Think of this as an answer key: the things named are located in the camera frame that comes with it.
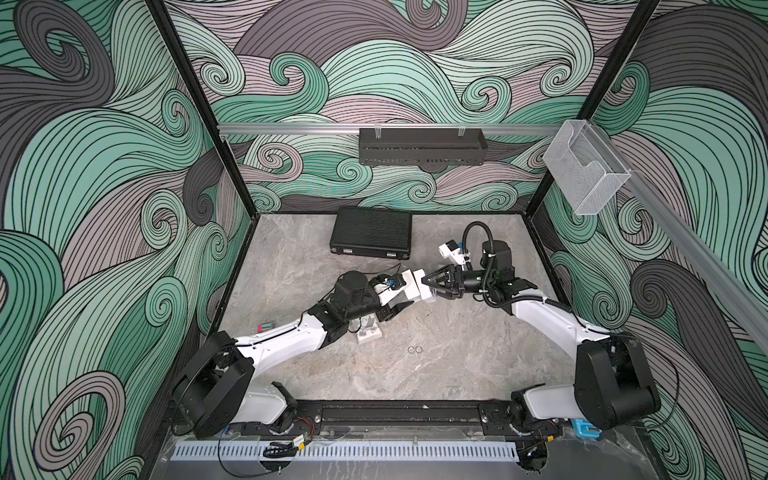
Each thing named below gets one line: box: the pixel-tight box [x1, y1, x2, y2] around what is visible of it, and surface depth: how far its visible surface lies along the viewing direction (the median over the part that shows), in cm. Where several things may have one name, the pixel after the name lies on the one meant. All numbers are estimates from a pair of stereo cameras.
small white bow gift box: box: [357, 312, 383, 343], surface depth 87 cm
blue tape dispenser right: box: [571, 418, 603, 440], surface depth 71 cm
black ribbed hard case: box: [330, 208, 413, 260], surface depth 110 cm
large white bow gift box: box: [401, 268, 436, 303], surface depth 73 cm
